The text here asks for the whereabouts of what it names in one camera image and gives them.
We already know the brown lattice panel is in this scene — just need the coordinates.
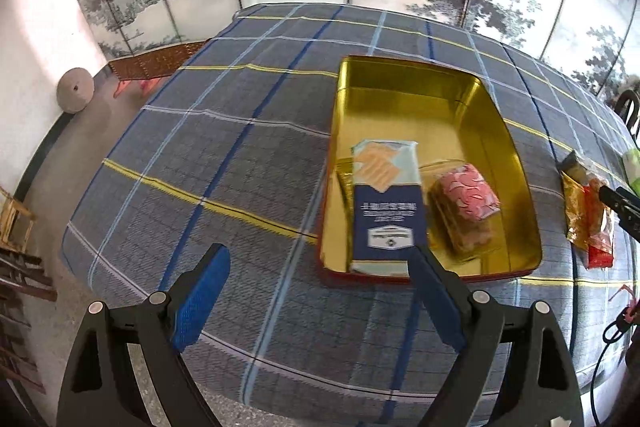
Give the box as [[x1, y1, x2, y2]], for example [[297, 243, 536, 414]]
[[107, 39, 211, 82]]

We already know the clear bag of orange snacks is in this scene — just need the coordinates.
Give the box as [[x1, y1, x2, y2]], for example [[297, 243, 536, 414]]
[[559, 151, 593, 182]]

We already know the blue plaid tablecloth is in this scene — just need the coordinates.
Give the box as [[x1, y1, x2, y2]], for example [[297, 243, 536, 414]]
[[60, 2, 640, 423]]

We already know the black cable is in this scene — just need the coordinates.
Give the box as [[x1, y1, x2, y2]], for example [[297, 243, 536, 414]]
[[590, 307, 640, 427]]

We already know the red tin box gold inside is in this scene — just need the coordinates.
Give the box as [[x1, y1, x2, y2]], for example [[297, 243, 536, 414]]
[[316, 55, 545, 284]]

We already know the red plastic stool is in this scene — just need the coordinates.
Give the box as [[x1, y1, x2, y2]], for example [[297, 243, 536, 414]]
[[114, 77, 161, 100]]

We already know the green tissue pack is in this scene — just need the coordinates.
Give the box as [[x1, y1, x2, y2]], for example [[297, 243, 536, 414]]
[[621, 148, 640, 198]]

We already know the small yellow snack packet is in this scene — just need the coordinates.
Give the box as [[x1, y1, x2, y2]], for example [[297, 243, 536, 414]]
[[561, 173, 593, 251]]

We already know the blue cracker packet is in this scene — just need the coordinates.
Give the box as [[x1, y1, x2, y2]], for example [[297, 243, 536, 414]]
[[348, 138, 430, 275]]

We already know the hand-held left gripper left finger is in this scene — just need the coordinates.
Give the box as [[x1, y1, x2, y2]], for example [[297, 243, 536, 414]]
[[56, 243, 232, 427]]

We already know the grey round disc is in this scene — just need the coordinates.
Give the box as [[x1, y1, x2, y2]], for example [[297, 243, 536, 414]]
[[56, 67, 93, 112]]

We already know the dark wooden chair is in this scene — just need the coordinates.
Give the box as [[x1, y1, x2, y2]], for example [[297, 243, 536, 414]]
[[612, 88, 640, 132]]

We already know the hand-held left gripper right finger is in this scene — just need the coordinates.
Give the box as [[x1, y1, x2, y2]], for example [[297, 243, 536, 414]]
[[407, 244, 586, 427]]

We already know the red snack packet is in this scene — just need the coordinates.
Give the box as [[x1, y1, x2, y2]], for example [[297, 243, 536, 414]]
[[582, 187, 615, 270]]

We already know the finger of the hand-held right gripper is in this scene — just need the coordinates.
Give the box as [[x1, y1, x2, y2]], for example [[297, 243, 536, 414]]
[[619, 213, 640, 240], [597, 185, 640, 218]]

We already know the light wooden chair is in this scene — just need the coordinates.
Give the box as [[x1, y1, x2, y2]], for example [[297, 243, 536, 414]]
[[0, 184, 58, 393]]

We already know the pink patterned snack packet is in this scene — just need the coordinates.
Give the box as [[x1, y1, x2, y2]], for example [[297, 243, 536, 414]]
[[430, 163, 502, 258]]

